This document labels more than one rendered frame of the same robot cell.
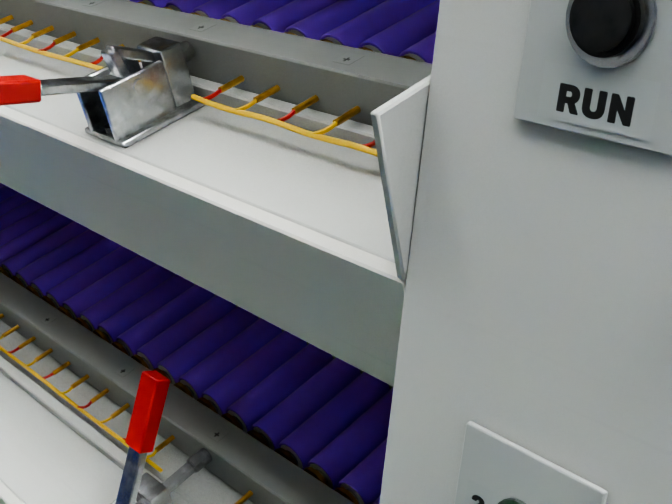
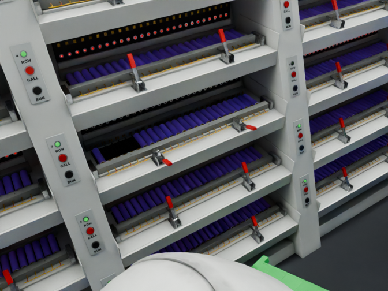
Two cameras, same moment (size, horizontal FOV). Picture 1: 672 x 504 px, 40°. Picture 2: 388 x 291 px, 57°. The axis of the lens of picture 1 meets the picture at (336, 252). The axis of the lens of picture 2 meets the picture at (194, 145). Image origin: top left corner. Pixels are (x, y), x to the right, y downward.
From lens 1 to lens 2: 110 cm
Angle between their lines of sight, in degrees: 63
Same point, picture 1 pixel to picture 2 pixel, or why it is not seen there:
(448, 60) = (284, 96)
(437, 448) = (291, 126)
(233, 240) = (265, 127)
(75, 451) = (226, 193)
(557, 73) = (293, 93)
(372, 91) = (260, 108)
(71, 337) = (203, 187)
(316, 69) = (253, 109)
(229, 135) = (249, 122)
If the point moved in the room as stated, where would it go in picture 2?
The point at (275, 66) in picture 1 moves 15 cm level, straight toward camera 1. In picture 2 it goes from (247, 112) to (298, 105)
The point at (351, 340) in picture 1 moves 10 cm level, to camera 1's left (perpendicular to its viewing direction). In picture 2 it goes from (277, 127) to (274, 140)
